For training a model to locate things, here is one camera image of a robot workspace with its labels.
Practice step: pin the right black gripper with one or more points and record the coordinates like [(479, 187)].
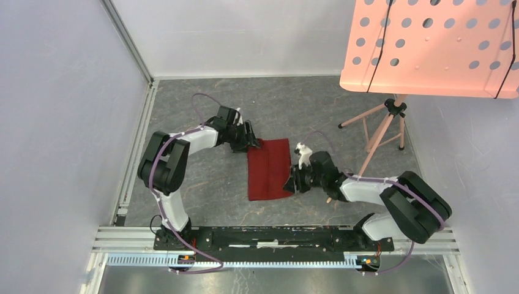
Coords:
[(294, 185)]

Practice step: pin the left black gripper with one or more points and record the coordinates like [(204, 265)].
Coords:
[(248, 140)]

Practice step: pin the dark red cloth napkin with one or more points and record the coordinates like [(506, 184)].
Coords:
[(268, 170)]

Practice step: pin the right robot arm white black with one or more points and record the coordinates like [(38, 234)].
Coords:
[(413, 208)]

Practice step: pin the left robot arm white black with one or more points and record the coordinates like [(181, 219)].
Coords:
[(164, 162)]

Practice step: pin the pink tripod stand legs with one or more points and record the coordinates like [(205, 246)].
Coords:
[(395, 110)]

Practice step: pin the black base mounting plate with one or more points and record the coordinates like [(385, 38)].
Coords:
[(281, 243)]

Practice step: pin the pink perforated stand tray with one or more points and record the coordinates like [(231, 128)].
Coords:
[(435, 48)]

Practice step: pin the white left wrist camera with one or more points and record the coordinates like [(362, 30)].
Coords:
[(238, 117)]

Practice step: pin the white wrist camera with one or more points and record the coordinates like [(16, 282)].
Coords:
[(238, 117), (304, 153)]

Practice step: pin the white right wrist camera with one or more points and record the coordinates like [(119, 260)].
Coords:
[(304, 153)]

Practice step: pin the white slotted cable duct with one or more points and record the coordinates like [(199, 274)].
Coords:
[(190, 261)]

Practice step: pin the aluminium frame rail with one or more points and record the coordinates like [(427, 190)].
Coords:
[(126, 38)]

